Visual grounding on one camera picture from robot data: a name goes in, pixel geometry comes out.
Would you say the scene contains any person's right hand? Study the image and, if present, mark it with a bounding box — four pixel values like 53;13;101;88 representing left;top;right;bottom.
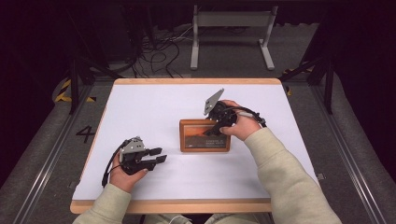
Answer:
219;100;262;142

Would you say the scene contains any black tripod stand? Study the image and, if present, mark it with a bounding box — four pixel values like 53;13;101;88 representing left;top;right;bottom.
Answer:
64;8;123;115
278;52;336;115

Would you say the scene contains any wooden picture frame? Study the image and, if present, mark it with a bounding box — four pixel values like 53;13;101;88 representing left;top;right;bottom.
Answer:
178;119;232;153

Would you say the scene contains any yellow black hazard tape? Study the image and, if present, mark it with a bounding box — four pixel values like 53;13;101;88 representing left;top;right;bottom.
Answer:
283;66;314;96
54;78;96;104

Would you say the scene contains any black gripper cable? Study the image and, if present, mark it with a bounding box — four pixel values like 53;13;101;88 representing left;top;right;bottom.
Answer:
102;140;130;188
229;106;268;129

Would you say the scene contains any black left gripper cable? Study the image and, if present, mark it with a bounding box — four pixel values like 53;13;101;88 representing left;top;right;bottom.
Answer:
102;140;130;188

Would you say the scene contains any tangle of black floor cables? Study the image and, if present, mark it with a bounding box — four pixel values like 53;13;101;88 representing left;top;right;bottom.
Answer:
129;22;194;78

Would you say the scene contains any grey metal stand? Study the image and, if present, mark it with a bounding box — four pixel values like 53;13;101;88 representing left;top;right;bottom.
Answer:
190;5;279;71

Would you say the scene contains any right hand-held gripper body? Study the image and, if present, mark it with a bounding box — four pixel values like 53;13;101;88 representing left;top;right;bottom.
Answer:
204;88;239;129

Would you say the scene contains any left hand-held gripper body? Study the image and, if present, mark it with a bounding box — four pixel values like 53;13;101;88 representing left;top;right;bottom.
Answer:
120;135;157;175

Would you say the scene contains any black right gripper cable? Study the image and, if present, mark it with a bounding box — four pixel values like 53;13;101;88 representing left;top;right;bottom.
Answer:
229;106;268;129

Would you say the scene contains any person's left hand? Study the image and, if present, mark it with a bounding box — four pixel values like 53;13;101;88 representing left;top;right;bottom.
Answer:
109;154;149;193

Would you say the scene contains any aluminium floor rail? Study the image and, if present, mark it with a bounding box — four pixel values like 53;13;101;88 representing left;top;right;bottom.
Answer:
12;83;94;224
311;83;388;224

